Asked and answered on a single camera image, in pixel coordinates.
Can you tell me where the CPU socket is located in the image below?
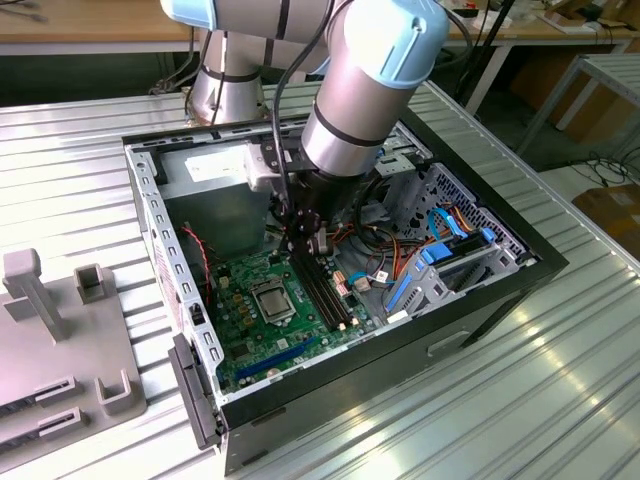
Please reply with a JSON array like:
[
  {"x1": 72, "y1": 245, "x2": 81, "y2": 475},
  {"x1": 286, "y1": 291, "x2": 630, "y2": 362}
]
[{"x1": 249, "y1": 283, "x2": 297, "y2": 327}]

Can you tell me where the metal drive bay cage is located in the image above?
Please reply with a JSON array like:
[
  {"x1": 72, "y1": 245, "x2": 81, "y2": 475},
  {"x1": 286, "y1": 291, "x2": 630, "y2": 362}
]
[{"x1": 367, "y1": 124, "x2": 436, "y2": 229}]

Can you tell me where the black RAM slot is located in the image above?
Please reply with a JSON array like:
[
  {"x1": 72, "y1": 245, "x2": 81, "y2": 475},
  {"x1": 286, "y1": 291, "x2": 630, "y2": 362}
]
[
  {"x1": 295, "y1": 257, "x2": 335, "y2": 332},
  {"x1": 317, "y1": 254, "x2": 355, "y2": 324},
  {"x1": 301, "y1": 257, "x2": 342, "y2": 330},
  {"x1": 307, "y1": 255, "x2": 348, "y2": 327}
]

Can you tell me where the grey power supply unit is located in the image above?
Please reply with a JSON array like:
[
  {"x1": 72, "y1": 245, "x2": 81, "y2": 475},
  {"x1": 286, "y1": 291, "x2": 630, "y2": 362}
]
[{"x1": 157, "y1": 141, "x2": 275, "y2": 261}]

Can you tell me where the blue disk carrier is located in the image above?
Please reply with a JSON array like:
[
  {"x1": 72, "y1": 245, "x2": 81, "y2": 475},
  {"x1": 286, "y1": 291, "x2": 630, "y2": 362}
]
[{"x1": 419, "y1": 227, "x2": 497, "y2": 267}]

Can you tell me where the metal disk bay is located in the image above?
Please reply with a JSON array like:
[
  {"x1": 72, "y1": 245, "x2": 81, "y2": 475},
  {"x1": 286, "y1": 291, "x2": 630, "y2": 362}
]
[{"x1": 399, "y1": 239, "x2": 524, "y2": 324}]

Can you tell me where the green motherboard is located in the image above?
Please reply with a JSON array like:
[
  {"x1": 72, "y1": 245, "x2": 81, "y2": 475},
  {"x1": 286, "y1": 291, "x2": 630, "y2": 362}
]
[{"x1": 209, "y1": 238, "x2": 382, "y2": 396}]

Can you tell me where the blue expansion slot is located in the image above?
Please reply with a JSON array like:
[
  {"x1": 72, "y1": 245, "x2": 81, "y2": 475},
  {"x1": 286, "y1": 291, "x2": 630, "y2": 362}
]
[{"x1": 235, "y1": 335, "x2": 318, "y2": 381}]

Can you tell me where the black open PC case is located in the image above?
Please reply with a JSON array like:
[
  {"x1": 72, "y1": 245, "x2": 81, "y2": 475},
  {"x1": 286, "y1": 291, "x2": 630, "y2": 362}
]
[{"x1": 121, "y1": 102, "x2": 570, "y2": 476}]

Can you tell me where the white flat box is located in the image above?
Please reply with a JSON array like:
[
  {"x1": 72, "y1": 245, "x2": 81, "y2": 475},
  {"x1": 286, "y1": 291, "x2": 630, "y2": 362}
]
[{"x1": 452, "y1": 5, "x2": 512, "y2": 30}]

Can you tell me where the brown cardboard box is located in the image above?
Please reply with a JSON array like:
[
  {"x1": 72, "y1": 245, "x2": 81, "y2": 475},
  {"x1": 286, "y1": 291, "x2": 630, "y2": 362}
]
[{"x1": 572, "y1": 183, "x2": 640, "y2": 257}]

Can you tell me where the grey parts rack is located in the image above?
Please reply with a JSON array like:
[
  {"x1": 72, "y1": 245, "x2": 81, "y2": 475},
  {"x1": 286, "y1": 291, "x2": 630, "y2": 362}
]
[{"x1": 0, "y1": 247, "x2": 150, "y2": 456}]

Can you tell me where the wooden desk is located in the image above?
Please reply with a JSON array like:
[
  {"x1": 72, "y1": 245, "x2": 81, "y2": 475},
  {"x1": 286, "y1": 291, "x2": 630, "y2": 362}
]
[{"x1": 0, "y1": 0, "x2": 640, "y2": 57}]

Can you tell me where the orange power wire bundle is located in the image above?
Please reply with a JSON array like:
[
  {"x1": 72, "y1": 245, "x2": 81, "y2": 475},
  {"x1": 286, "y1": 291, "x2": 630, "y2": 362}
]
[{"x1": 327, "y1": 222, "x2": 426, "y2": 281}]

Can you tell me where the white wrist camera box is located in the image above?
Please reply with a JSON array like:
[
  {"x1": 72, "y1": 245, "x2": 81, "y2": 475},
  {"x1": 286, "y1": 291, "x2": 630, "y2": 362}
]
[{"x1": 242, "y1": 144, "x2": 282, "y2": 194}]

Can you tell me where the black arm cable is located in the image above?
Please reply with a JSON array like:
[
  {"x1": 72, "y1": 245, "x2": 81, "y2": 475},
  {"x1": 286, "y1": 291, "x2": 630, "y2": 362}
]
[{"x1": 271, "y1": 0, "x2": 351, "y2": 221}]

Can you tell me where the blue wire with plug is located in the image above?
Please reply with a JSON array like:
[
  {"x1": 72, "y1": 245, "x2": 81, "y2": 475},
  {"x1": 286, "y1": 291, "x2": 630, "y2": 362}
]
[{"x1": 346, "y1": 269, "x2": 396, "y2": 292}]

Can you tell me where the blue looped data wire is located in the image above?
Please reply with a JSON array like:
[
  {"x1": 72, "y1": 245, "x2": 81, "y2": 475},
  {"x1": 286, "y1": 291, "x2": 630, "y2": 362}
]
[{"x1": 426, "y1": 205, "x2": 475, "y2": 242}]

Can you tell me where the blue plastic bay rail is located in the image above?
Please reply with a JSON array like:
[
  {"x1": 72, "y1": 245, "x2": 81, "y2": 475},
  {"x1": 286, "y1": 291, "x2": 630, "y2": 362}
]
[{"x1": 384, "y1": 259, "x2": 427, "y2": 322}]

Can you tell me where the red black twisted wire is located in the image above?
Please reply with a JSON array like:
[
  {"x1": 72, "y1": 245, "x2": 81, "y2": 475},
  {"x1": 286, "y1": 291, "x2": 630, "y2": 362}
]
[{"x1": 179, "y1": 224, "x2": 222, "y2": 301}]

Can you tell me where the white metal frame table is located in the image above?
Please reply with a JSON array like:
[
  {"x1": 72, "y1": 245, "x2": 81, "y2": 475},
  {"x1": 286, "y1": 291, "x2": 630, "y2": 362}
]
[{"x1": 517, "y1": 52, "x2": 640, "y2": 169}]

